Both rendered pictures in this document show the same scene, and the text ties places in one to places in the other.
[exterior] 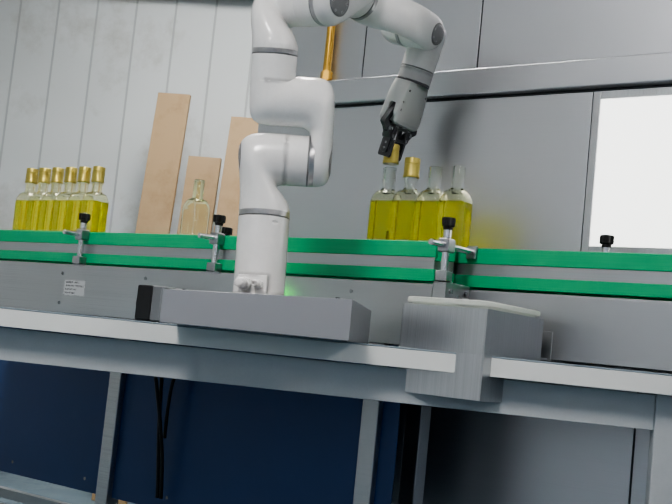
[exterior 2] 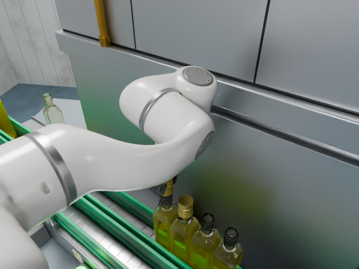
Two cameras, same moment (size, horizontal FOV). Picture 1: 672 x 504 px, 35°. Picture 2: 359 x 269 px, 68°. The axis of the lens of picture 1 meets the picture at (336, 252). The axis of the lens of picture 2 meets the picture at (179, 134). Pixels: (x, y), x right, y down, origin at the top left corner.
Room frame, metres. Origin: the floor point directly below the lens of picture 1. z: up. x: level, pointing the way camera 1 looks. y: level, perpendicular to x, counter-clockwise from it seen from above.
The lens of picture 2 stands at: (1.89, -0.13, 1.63)
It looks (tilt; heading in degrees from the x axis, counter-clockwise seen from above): 37 degrees down; 0
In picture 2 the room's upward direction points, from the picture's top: straight up
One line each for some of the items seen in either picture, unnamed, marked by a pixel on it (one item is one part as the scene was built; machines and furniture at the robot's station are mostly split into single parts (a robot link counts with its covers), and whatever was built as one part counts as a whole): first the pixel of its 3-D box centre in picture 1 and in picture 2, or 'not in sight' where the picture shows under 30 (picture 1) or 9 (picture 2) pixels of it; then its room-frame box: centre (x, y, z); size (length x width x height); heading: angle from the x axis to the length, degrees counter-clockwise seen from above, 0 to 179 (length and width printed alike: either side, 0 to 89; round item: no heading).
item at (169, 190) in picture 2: (391, 154); (165, 184); (2.32, -0.10, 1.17); 0.04 x 0.04 x 0.04
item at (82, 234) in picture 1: (74, 238); not in sight; (2.66, 0.66, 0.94); 0.07 x 0.04 x 0.13; 144
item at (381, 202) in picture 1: (383, 237); (168, 231); (2.32, -0.10, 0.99); 0.06 x 0.06 x 0.21; 54
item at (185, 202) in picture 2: (411, 168); (185, 206); (2.28, -0.15, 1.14); 0.04 x 0.04 x 0.04
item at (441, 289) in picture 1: (451, 301); not in sight; (2.08, -0.24, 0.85); 0.09 x 0.04 x 0.07; 144
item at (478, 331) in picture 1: (479, 333); not in sight; (1.94, -0.28, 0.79); 0.27 x 0.17 x 0.08; 144
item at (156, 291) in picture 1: (160, 305); (31, 233); (2.43, 0.39, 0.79); 0.08 x 0.08 x 0.08; 54
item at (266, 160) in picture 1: (272, 175); not in sight; (1.97, 0.13, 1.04); 0.13 x 0.10 x 0.16; 91
